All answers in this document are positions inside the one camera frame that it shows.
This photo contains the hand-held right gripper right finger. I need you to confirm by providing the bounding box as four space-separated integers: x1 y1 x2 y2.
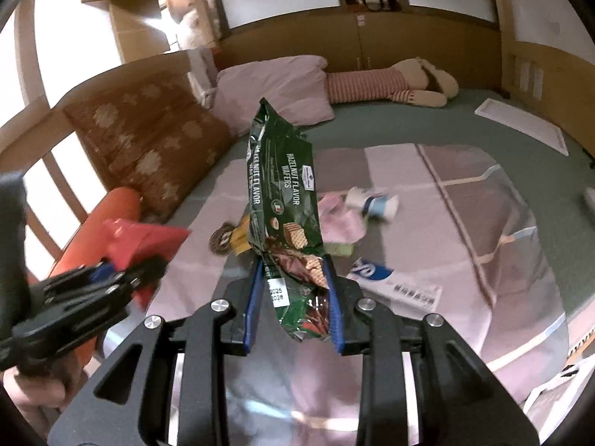
323 255 549 446

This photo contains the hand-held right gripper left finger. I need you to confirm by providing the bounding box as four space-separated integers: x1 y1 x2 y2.
46 258 268 446

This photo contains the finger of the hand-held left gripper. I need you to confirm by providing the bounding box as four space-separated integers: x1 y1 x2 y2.
14 285 150 359
30 258 168 304

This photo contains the red snack packet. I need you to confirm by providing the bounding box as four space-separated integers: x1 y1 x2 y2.
100 218 191 310

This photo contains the small light green wrapper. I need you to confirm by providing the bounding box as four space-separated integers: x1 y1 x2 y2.
323 242 356 259

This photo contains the yellow snack wrapper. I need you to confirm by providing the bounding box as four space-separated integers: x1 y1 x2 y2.
230 216 254 256

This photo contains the green wafer packet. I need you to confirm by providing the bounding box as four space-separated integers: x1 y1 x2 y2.
245 97 333 343

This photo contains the person's left hand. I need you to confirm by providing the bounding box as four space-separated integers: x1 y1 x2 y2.
1 353 89 430

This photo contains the orange plastic toy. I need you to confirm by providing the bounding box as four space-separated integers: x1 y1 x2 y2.
46 187 142 368

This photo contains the flat white blue packet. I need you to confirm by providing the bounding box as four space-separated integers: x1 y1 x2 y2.
346 256 442 311

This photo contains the brown round wrapper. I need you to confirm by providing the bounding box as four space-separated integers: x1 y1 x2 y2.
208 222 240 256

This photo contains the pink crumpled paper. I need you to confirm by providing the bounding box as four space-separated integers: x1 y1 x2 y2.
317 192 368 245

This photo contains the crumpled white blue packet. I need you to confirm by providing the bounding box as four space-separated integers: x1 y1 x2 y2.
345 187 401 221

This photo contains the brown patterned cushion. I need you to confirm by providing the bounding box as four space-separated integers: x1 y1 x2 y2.
62 72 235 224

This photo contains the pink checked blanket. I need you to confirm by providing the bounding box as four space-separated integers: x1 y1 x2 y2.
93 143 570 446

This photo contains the pink pillow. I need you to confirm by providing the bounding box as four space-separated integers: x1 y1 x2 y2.
211 55 335 138

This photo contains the white cloth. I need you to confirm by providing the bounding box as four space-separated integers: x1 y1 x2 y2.
187 48 219 105

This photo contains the long striped plush doll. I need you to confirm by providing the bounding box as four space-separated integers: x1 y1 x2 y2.
323 57 460 109

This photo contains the white flat mat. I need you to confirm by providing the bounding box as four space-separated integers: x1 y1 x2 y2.
474 97 570 156

